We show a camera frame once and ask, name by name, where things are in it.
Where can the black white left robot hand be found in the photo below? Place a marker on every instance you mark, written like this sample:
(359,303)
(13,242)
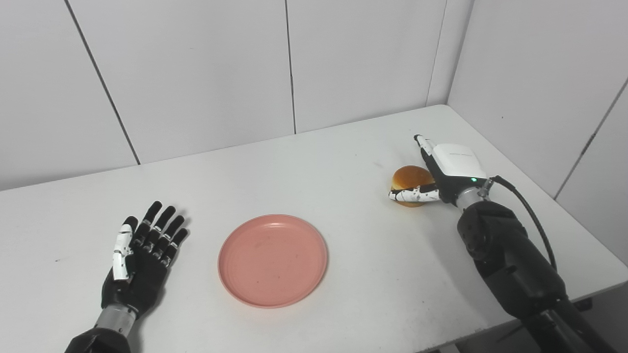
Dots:
(142,274)

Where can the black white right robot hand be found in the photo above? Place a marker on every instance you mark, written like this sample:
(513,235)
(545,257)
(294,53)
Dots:
(456,169)

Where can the toy hamburger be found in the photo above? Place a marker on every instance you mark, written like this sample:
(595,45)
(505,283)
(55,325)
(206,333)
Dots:
(411,176)

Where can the pink round plate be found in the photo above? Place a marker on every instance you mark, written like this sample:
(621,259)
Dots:
(273,261)

